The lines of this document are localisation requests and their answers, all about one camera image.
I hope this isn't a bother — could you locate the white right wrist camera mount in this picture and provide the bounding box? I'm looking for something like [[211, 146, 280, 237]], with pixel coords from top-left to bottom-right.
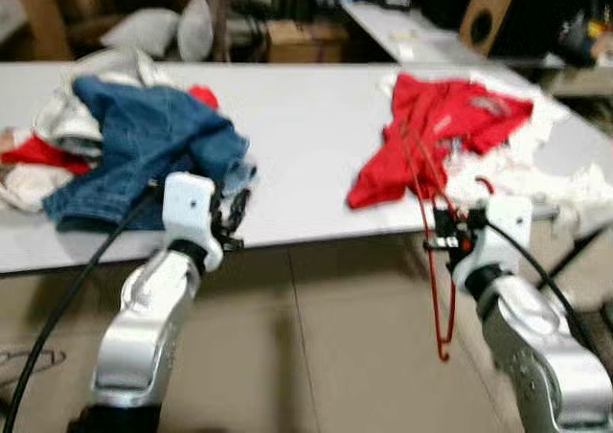
[[451, 194, 534, 296]]

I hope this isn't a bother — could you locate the white crumpled cloth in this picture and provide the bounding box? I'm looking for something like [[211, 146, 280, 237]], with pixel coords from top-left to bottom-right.
[[378, 67, 613, 240]]

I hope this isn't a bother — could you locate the red shirt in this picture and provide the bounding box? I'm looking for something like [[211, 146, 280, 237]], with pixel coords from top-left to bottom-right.
[[346, 71, 535, 212]]

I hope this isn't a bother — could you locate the wooden front black speaker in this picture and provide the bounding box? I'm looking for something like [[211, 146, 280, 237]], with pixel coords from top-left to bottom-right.
[[458, 0, 587, 62]]

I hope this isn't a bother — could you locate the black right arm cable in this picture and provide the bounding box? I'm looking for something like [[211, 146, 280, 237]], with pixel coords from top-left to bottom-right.
[[482, 219, 604, 359]]

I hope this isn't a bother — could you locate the grey pillow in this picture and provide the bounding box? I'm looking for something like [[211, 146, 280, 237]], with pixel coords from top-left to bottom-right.
[[100, 8, 185, 57]]

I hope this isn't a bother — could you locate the red wire hanger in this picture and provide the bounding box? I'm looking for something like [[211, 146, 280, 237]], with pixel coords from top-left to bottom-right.
[[397, 117, 497, 363]]

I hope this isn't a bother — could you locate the red cloth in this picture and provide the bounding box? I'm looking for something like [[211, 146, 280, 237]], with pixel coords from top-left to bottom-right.
[[0, 131, 94, 177], [188, 84, 220, 110]]

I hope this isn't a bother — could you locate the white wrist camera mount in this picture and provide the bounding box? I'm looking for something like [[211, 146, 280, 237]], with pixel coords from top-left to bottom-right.
[[451, 194, 534, 296], [160, 171, 227, 273]]

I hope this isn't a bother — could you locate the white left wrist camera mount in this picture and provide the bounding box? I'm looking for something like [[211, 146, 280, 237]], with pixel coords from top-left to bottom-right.
[[160, 171, 227, 273]]

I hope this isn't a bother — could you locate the white pillow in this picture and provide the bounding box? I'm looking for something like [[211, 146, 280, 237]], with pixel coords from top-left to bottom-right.
[[176, 0, 216, 63]]

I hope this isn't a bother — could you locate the white side table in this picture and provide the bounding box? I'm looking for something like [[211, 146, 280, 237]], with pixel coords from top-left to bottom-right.
[[335, 0, 509, 67]]

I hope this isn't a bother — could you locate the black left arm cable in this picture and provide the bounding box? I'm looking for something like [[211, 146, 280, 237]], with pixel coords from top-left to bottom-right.
[[0, 186, 166, 433]]

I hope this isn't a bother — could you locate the blue denim garment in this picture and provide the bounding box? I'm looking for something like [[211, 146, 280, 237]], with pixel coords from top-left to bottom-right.
[[42, 75, 258, 234]]

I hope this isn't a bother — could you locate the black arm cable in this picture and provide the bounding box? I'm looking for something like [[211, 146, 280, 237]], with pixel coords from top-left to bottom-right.
[[0, 186, 166, 433], [482, 219, 604, 359]]

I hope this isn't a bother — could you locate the grey white garment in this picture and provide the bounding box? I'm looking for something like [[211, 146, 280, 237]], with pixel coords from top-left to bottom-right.
[[32, 48, 173, 158]]

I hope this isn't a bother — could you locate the small cardboard box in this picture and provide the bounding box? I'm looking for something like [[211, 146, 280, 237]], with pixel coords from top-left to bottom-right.
[[265, 19, 352, 64]]

